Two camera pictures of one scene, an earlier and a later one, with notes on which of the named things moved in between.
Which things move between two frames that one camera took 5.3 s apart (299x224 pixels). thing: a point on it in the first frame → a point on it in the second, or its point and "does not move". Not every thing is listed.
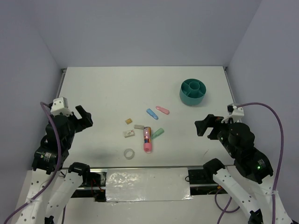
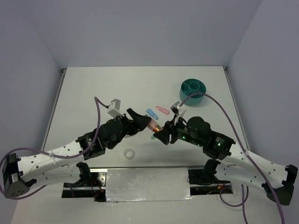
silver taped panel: (148, 184) does not move
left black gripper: (84, 114) → (142, 121)
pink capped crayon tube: (147, 140) → (154, 126)
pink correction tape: (163, 110) does not move
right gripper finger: (211, 119) → (168, 125)
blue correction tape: (152, 114) does not move
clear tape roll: (129, 153) does not move
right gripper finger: (201, 126) → (163, 135)
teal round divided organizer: (192, 91) does not move
